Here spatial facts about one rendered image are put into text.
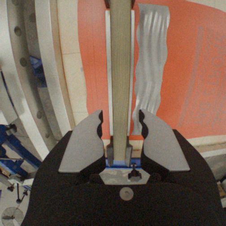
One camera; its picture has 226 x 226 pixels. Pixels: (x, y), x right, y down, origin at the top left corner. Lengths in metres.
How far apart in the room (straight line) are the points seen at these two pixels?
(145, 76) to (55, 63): 0.21
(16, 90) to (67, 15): 0.21
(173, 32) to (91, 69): 0.22
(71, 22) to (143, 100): 0.26
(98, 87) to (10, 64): 0.21
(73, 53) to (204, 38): 0.33
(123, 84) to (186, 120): 0.28
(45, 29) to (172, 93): 0.35
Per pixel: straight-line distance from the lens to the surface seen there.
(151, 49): 0.27
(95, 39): 0.28
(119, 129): 0.21
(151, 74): 0.28
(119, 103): 0.18
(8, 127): 0.36
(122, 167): 0.41
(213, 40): 0.37
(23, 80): 0.29
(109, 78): 0.23
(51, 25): 0.29
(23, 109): 0.31
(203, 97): 0.39
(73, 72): 0.30
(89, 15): 0.29
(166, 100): 0.32
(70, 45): 0.30
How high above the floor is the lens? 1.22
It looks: 61 degrees down
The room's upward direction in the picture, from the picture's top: 175 degrees counter-clockwise
